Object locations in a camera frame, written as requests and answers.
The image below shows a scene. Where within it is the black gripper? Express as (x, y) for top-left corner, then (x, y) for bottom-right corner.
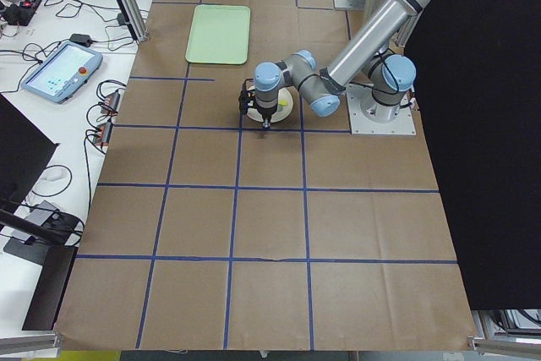
(238, 79), (275, 129)

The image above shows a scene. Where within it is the white round plate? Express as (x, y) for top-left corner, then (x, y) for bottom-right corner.
(247, 88), (293, 123)

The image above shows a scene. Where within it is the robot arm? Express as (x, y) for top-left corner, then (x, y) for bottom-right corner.
(238, 0), (431, 129)

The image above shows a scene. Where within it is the light green tray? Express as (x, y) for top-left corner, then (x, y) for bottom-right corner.
(185, 4), (251, 65)

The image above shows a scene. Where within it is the black power adapter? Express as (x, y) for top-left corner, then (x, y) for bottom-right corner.
(69, 33), (93, 47)

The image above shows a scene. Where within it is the near teach pendant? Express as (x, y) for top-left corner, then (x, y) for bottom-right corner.
(21, 41), (103, 104)

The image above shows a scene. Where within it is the black monitor stand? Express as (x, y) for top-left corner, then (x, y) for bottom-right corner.
(1, 96), (80, 331)

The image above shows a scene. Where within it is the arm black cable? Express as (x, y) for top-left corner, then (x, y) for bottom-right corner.
(346, 51), (418, 109)

